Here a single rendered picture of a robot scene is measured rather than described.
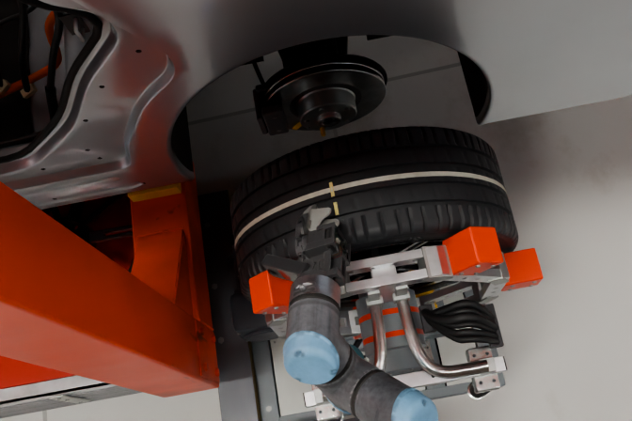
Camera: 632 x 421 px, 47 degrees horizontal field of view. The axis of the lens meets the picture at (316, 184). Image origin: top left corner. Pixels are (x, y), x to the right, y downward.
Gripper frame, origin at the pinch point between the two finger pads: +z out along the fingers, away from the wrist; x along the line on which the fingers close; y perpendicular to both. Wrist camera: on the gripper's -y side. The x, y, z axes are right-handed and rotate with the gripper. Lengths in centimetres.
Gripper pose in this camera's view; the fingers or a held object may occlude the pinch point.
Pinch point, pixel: (311, 210)
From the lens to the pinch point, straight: 145.1
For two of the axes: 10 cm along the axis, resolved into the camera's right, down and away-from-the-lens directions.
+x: -4.5, -6.7, -5.9
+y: 8.9, -3.0, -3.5
